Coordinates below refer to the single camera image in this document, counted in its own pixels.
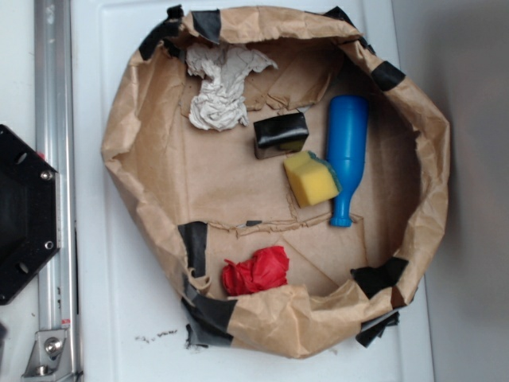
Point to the black box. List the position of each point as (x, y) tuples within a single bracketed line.
[(280, 135)]

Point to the crumpled white paper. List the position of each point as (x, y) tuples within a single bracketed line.
[(220, 104)]

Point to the aluminium rail profile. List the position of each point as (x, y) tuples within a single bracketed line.
[(58, 300)]

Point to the yellow green sponge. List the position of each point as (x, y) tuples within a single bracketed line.
[(311, 179)]

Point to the blue plastic bottle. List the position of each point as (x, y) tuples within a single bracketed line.
[(347, 141)]

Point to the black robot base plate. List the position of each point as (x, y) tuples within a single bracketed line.
[(29, 236)]

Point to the metal corner bracket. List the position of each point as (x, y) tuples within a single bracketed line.
[(50, 358)]

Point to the brown paper bag bin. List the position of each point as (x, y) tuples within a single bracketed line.
[(200, 197)]

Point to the crumpled red paper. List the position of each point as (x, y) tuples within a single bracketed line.
[(266, 269)]

